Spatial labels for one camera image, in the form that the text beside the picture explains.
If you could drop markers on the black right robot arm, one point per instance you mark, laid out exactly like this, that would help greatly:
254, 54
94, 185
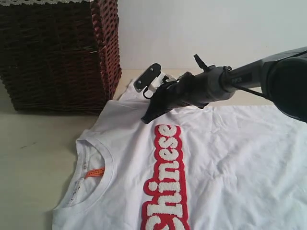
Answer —
280, 78

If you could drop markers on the white t-shirt red lettering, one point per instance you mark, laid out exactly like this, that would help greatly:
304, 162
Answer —
217, 168

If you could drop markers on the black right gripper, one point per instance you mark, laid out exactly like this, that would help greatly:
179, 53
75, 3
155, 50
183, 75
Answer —
168, 96

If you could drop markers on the white lace cloth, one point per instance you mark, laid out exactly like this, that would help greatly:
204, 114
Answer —
7, 3

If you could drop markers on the black cable tie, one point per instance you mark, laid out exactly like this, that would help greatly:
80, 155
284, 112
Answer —
224, 79

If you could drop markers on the brown wicker laundry basket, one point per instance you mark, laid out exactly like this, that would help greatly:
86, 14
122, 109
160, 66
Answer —
60, 58

